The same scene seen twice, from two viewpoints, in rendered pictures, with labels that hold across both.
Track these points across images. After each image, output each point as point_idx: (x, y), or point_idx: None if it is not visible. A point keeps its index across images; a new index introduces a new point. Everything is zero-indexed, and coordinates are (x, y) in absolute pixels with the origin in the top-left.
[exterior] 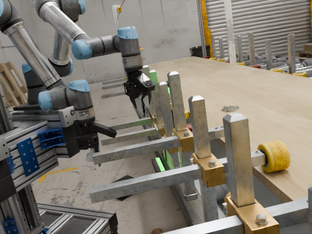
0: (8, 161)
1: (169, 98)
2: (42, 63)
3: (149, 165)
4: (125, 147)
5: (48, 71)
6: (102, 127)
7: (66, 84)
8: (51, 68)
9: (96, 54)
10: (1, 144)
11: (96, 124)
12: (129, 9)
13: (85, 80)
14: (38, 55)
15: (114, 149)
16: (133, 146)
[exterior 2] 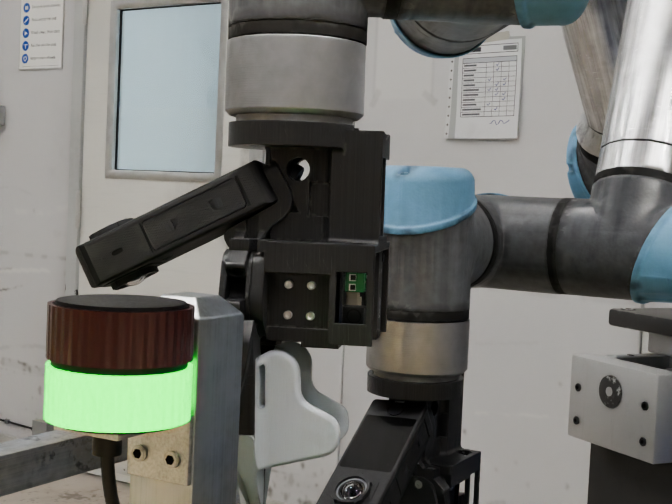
0: None
1: (130, 454)
2: (614, 75)
3: None
4: (39, 441)
5: (606, 118)
6: (349, 443)
7: (664, 213)
8: (623, 101)
9: (408, 28)
10: (639, 396)
11: (380, 422)
12: None
13: (410, 169)
14: (623, 31)
15: (72, 433)
16: (4, 445)
